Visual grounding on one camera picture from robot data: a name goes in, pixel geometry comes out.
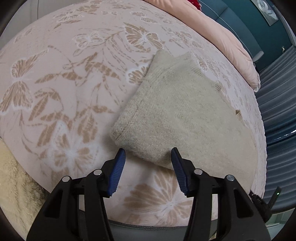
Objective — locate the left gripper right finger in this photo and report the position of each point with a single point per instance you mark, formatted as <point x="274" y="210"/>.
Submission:
<point x="195" y="183"/>

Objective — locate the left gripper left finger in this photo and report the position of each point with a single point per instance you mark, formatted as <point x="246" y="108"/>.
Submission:
<point x="97" y="185"/>

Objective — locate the beige knit heart sweater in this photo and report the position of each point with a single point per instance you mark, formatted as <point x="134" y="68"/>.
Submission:
<point x="177" y="106"/>

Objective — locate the cream fluffy rug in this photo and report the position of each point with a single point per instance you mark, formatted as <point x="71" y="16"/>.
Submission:
<point x="21" y="196"/>

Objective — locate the pink floral bed sheet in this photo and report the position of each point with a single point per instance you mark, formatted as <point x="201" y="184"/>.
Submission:
<point x="67" y="77"/>

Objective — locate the blue grey curtain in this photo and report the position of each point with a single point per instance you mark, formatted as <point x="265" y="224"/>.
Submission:
<point x="276" y="100"/>

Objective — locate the pink folded duvet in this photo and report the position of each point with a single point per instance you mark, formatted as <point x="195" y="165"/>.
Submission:
<point x="215" y="33"/>

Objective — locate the blue upholstered headboard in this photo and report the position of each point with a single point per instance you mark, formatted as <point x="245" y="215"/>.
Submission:
<point x="222" y="14"/>

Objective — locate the red garment on bed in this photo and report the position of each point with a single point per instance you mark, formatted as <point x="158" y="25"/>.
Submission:
<point x="196" y="4"/>

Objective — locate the framed wall picture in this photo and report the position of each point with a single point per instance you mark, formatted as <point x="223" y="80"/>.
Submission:
<point x="266" y="10"/>

